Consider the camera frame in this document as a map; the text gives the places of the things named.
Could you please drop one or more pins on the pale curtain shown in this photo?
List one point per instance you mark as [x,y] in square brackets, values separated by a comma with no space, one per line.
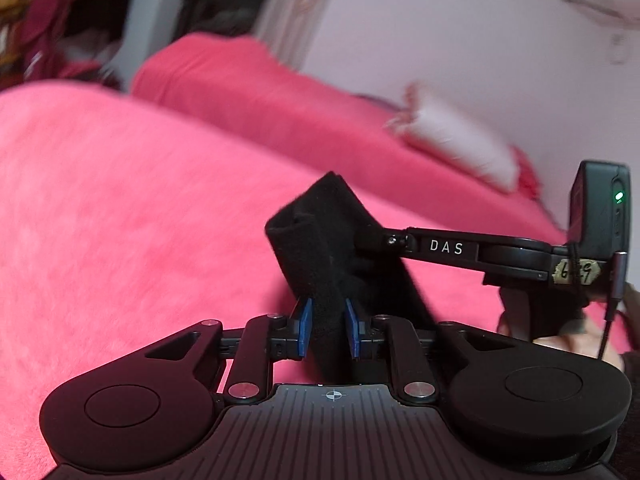
[300,5]

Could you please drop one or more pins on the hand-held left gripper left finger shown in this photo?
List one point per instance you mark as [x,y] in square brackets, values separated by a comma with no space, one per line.
[305,327]

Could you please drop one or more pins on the black pants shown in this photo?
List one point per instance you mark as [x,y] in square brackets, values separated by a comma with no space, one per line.
[330,260]

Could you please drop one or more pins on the folded pink cloth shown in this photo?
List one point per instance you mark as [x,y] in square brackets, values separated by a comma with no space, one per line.
[530,175]

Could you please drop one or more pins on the dark cabinet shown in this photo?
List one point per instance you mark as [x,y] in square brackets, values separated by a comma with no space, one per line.
[220,0]

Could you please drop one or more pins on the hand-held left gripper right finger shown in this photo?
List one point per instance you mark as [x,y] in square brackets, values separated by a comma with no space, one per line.
[352,330]

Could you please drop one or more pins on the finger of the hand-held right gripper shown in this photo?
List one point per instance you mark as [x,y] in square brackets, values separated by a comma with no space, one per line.
[382,241]

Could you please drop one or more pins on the person's right hand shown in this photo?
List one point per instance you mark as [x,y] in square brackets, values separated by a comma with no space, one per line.
[575,345]

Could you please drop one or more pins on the red fleece blanket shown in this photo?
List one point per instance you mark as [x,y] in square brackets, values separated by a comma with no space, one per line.
[250,90]

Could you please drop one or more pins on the pink fleece blanket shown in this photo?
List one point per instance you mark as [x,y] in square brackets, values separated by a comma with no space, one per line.
[125,210]

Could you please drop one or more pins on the pale pink pillow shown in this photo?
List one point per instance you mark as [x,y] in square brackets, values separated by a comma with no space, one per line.
[457,140]

